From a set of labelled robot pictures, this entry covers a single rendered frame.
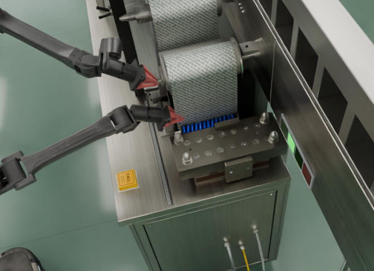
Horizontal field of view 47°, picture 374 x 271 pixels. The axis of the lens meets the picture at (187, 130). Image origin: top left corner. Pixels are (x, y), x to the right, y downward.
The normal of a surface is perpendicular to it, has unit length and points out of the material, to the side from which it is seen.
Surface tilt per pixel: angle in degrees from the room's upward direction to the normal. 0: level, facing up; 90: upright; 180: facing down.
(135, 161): 0
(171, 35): 92
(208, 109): 90
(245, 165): 90
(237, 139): 0
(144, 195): 0
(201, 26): 92
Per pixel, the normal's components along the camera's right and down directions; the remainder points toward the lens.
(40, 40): 0.07, -0.30
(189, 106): 0.23, 0.75
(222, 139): -0.10, -0.62
